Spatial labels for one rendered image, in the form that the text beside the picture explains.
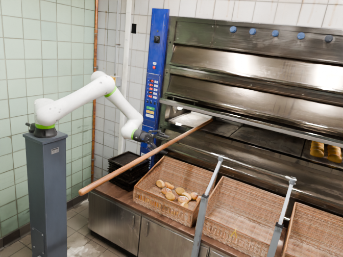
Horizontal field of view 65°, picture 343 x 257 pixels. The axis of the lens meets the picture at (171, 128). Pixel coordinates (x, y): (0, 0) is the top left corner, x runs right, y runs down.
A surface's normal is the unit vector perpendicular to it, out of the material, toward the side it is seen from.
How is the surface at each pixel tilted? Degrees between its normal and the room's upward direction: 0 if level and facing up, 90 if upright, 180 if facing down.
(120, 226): 90
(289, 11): 90
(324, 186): 70
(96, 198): 91
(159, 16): 90
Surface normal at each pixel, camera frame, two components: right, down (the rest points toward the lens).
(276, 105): -0.42, -0.11
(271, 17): -0.49, 0.22
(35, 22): 0.86, 0.25
